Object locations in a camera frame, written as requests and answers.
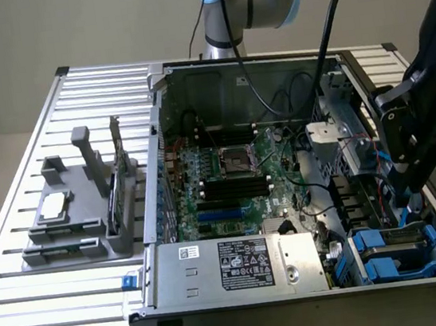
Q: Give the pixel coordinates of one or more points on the black disk bay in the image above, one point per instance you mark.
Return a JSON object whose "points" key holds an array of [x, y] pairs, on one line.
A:
{"points": [[353, 201]]}

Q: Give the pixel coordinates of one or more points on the metal drive cage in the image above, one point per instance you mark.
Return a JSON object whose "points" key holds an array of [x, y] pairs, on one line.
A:
{"points": [[335, 135]]}

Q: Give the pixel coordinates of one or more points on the blue drive bays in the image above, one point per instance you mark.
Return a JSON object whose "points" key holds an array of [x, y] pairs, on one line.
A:
{"points": [[394, 250]]}

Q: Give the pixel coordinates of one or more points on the silver chipset heatsink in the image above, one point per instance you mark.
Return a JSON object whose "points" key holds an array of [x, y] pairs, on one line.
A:
{"points": [[276, 225]]}

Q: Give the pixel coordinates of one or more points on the black RAM slot bank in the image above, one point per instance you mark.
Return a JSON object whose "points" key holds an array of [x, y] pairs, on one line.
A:
{"points": [[235, 186], [228, 131]]}

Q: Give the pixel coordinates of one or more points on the blue expansion slot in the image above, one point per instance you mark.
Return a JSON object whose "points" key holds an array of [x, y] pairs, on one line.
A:
{"points": [[220, 213]]}

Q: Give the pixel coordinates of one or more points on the green motherboard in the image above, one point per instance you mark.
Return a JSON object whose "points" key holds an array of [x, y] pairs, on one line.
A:
{"points": [[202, 169]]}

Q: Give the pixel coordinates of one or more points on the silver power supply unit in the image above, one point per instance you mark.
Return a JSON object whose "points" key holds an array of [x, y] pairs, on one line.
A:
{"points": [[235, 267]]}

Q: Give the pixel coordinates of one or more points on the open black PC case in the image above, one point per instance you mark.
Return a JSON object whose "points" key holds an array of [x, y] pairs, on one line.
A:
{"points": [[231, 322]]}

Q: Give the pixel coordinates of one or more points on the blue case latch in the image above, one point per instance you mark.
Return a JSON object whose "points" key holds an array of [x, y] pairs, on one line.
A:
{"points": [[128, 282]]}

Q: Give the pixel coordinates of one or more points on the grey plastic parts rack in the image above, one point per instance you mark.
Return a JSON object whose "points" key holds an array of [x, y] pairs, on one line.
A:
{"points": [[74, 230]]}

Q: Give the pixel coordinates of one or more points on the silver CPU chip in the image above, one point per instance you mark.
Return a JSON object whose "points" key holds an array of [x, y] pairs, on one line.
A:
{"points": [[55, 204]]}

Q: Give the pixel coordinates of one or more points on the green RAM stick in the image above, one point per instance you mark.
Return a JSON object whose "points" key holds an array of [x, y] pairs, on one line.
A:
{"points": [[59, 252]]}

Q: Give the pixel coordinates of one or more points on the CPU socket with metal frame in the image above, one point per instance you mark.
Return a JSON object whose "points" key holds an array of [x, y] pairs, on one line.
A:
{"points": [[238, 161]]}

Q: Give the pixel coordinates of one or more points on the graphics card with metal bracket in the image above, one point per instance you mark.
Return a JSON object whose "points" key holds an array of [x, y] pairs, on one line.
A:
{"points": [[118, 184]]}

